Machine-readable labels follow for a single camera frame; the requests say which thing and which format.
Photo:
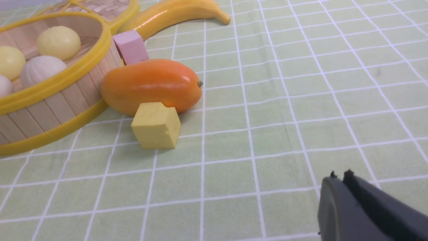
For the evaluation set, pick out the yellow foam cube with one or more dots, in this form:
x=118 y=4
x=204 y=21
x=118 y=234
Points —
x=156 y=126

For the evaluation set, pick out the green checkered tablecloth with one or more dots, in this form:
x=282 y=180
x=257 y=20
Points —
x=293 y=89

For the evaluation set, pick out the yellow toy banana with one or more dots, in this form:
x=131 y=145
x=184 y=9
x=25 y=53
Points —
x=167 y=13

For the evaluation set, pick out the yellow bun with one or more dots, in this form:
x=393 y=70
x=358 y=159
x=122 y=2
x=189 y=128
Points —
x=60 y=42
x=12 y=61

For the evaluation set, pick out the bamboo steamer tray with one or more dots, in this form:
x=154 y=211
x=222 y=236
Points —
x=43 y=113

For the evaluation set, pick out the orange toy mango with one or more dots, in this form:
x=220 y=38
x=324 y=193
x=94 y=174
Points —
x=155 y=80

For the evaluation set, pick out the white bun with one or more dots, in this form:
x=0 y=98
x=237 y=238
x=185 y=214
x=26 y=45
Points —
x=6 y=87
x=39 y=69

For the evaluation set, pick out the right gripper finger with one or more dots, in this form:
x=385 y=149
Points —
x=352 y=209

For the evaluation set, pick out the pink foam cube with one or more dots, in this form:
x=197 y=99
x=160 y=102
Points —
x=131 y=47

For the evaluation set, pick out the woven bamboo steamer lid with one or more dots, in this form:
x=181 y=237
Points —
x=114 y=12

